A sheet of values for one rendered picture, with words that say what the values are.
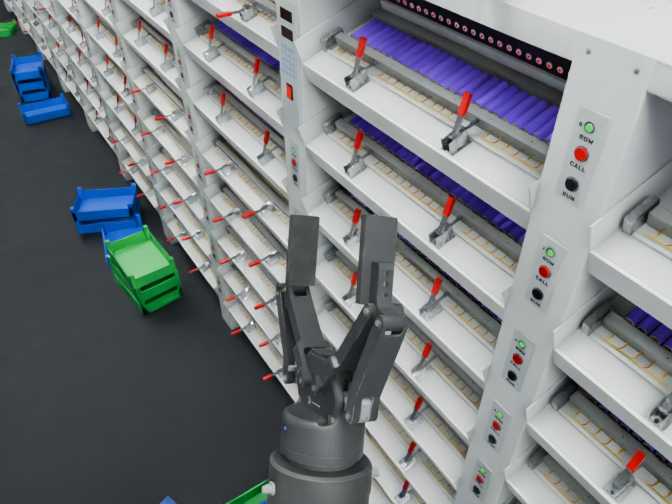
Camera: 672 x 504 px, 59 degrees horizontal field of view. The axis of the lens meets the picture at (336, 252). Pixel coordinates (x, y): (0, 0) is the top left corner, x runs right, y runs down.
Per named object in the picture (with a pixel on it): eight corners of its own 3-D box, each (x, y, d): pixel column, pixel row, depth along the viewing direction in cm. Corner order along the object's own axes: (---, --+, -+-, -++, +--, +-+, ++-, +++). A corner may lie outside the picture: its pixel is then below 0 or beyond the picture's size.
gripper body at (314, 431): (335, 433, 59) (341, 341, 58) (382, 465, 51) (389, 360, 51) (264, 441, 55) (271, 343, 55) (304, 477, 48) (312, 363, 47)
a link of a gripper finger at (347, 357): (307, 383, 52) (312, 397, 51) (358, 300, 45) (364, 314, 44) (347, 381, 54) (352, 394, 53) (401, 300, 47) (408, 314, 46)
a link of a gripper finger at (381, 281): (366, 325, 46) (387, 332, 44) (370, 261, 46) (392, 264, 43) (382, 325, 47) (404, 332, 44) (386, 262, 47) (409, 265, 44)
